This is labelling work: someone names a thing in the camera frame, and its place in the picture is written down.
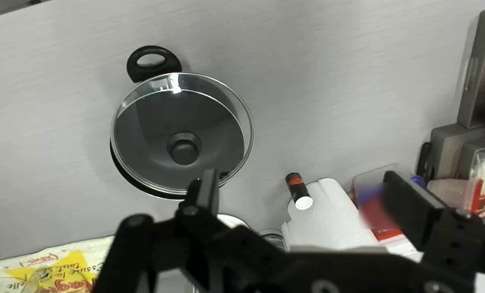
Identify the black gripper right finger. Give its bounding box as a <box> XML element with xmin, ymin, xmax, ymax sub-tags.
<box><xmin>382</xmin><ymin>169</ymin><xmax>485</xmax><ymax>278</ymax></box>

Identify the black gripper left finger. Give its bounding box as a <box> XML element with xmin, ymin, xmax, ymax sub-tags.
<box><xmin>94</xmin><ymin>168</ymin><xmax>266</xmax><ymax>293</ymax></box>

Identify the glass pot lid black knob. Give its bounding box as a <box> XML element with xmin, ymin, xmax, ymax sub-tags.
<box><xmin>110</xmin><ymin>72</ymin><xmax>255</xmax><ymax>199</ymax></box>

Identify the rectangular container blue lid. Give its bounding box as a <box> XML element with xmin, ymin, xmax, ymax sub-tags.
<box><xmin>408</xmin><ymin>172</ymin><xmax>429</xmax><ymax>190</ymax></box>

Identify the rectangular container red lid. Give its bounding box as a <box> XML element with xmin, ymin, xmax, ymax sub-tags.
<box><xmin>359</xmin><ymin>184</ymin><xmax>411</xmax><ymax>242</ymax></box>

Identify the small white saucer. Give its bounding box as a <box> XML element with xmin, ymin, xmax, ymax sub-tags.
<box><xmin>216</xmin><ymin>212</ymin><xmax>251</xmax><ymax>231</ymax></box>

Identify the clear plastic container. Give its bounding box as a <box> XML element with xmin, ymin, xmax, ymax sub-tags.
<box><xmin>349</xmin><ymin>163</ymin><xmax>419</xmax><ymax>200</ymax></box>

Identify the white paper towel roll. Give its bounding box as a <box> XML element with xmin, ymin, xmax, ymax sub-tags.
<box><xmin>281</xmin><ymin>177</ymin><xmax>388</xmax><ymax>254</ymax></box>

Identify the yellow snack bag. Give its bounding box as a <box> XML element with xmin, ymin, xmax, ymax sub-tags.
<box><xmin>0</xmin><ymin>234</ymin><xmax>118</xmax><ymax>293</ymax></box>

